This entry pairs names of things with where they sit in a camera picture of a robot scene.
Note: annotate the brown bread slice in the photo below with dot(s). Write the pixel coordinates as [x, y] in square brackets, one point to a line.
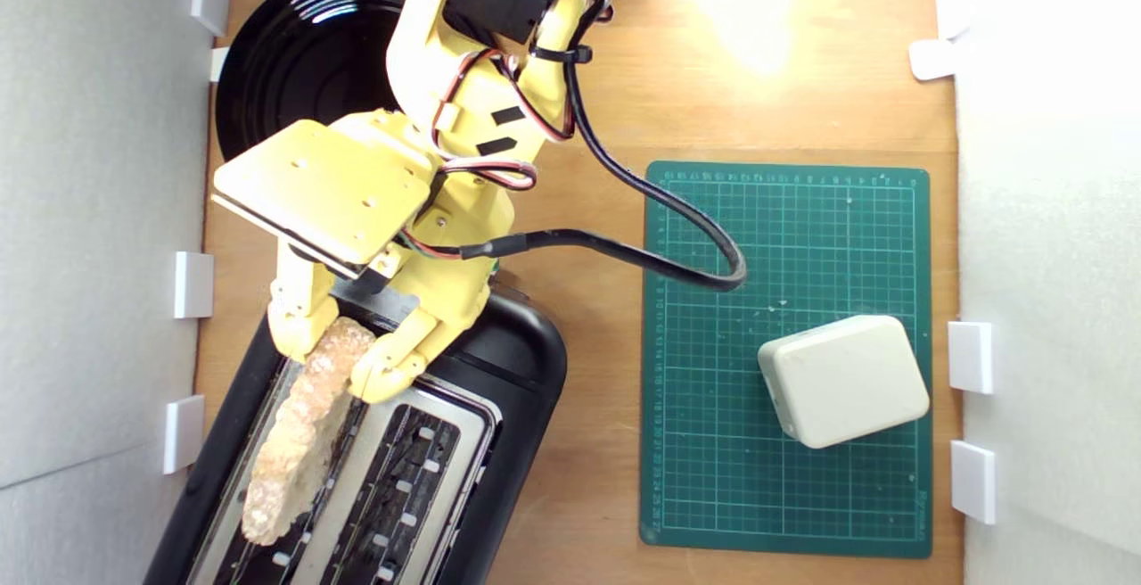
[299, 442]

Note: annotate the black two-slot toaster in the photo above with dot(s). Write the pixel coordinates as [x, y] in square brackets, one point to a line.
[508, 371]

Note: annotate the black round plate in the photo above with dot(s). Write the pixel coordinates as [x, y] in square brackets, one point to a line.
[303, 59]

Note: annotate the green cutting mat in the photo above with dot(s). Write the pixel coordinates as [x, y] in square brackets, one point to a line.
[802, 237]

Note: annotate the white rounded block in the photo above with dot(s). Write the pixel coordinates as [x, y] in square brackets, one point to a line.
[842, 380]

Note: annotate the yellow wrist camera mount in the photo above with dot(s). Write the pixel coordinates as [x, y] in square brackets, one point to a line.
[330, 188]

